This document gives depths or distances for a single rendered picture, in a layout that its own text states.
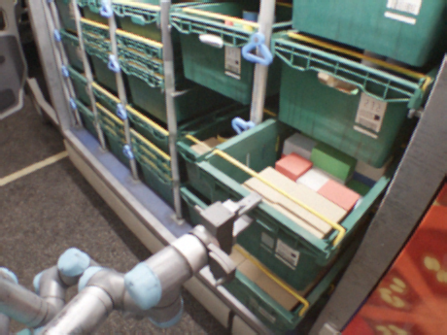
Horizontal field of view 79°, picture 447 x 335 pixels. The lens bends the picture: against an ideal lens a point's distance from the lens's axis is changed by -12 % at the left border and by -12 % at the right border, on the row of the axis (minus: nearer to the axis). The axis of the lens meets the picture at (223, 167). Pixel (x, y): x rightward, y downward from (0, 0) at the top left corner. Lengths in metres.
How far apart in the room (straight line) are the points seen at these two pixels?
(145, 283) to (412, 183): 0.50
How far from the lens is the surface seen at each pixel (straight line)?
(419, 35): 0.71
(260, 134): 0.92
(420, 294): 0.76
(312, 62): 0.80
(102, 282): 0.67
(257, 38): 0.83
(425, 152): 0.58
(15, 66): 3.79
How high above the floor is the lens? 1.92
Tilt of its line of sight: 38 degrees down
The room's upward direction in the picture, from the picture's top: 3 degrees clockwise
